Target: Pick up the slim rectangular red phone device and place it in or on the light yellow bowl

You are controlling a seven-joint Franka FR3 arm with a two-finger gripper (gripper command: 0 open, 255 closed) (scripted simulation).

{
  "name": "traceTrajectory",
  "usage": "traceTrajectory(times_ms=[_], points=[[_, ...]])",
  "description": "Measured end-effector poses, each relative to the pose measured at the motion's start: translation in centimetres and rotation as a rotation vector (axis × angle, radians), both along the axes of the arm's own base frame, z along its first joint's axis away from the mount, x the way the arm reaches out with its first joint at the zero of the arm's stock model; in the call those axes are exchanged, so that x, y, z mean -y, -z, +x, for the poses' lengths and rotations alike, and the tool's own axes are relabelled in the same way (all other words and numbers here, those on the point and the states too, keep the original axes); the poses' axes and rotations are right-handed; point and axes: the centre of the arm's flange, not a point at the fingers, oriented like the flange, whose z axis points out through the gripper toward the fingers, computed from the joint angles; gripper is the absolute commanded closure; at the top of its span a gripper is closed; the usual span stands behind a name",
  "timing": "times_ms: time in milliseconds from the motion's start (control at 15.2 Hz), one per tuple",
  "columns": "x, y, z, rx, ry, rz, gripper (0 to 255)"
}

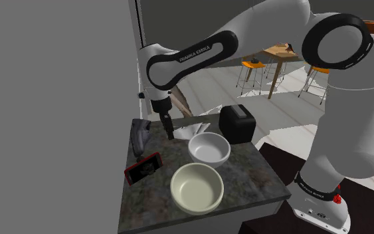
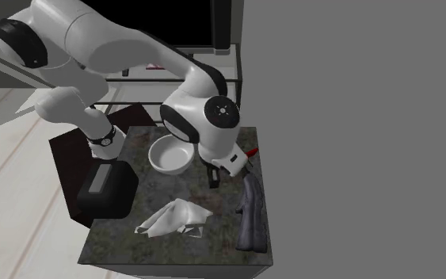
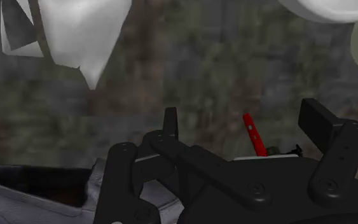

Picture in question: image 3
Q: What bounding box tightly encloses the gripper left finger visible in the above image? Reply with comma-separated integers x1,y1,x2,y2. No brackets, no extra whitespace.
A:
93,106,273,224

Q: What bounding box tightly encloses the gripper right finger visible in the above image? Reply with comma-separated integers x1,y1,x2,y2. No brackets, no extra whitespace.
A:
298,98,358,208

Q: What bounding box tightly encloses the red pen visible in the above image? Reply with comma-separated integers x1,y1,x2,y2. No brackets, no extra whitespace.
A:
242,113,268,157

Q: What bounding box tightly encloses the white round dish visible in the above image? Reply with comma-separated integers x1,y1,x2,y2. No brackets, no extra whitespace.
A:
277,0,358,24

